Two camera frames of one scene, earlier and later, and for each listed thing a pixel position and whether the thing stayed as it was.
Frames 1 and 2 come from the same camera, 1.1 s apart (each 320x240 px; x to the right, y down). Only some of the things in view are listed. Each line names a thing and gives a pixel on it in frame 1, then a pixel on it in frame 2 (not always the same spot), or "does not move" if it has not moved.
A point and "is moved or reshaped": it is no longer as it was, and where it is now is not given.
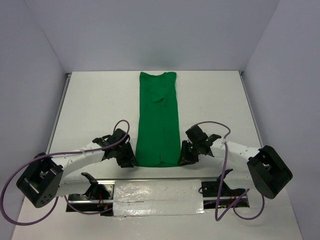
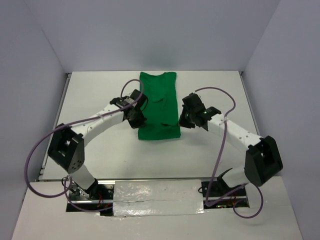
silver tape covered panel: [159, 197] does not move
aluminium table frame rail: [250, 109] does not move
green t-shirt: [158, 137] is moved or reshaped
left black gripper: [130, 158] to [141, 121]
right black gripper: [185, 158] to [182, 122]
